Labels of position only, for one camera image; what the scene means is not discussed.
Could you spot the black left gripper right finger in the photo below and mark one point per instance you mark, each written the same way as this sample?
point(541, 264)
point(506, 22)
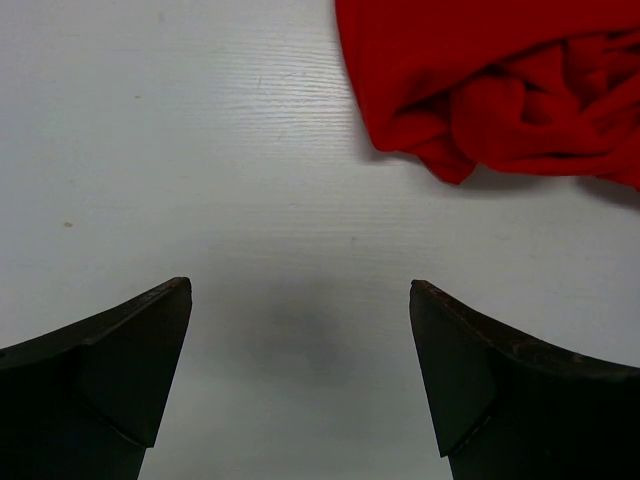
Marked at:
point(506, 405)

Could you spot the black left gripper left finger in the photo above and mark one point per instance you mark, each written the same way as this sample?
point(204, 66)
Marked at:
point(86, 401)

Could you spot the red t shirt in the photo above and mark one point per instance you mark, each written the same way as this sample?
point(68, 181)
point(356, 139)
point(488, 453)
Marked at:
point(547, 88)

